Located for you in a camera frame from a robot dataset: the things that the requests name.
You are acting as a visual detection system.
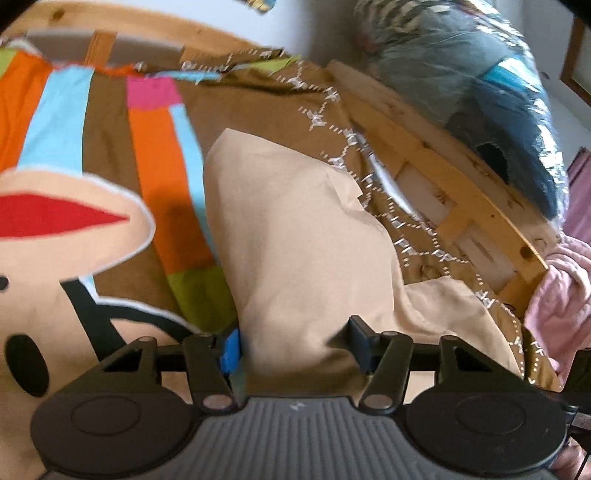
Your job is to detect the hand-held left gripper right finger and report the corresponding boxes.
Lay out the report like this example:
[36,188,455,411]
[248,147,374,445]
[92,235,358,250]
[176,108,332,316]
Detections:
[347,315,498,415]

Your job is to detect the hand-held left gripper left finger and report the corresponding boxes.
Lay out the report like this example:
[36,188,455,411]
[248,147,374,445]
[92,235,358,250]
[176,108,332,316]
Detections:
[99,329,244,412]

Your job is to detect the beige garment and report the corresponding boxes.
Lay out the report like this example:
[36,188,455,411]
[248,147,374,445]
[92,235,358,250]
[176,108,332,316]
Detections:
[203,128,527,408]

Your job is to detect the clear plastic bag of clothes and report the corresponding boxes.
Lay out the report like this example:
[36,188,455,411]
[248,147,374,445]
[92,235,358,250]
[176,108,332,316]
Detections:
[353,0,570,224]

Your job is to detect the pink towel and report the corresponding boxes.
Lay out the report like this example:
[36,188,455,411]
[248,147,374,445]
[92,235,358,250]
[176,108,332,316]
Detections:
[524,148,591,386]

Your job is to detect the colourful printed blanket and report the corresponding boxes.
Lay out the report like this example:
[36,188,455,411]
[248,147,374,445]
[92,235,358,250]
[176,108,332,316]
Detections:
[0,37,566,418]

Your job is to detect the wooden bed frame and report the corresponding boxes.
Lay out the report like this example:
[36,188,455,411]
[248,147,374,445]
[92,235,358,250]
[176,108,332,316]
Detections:
[0,0,551,320]

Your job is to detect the wooden picture frame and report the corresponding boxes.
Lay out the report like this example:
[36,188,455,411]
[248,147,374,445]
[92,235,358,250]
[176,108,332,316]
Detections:
[558,17,591,108]

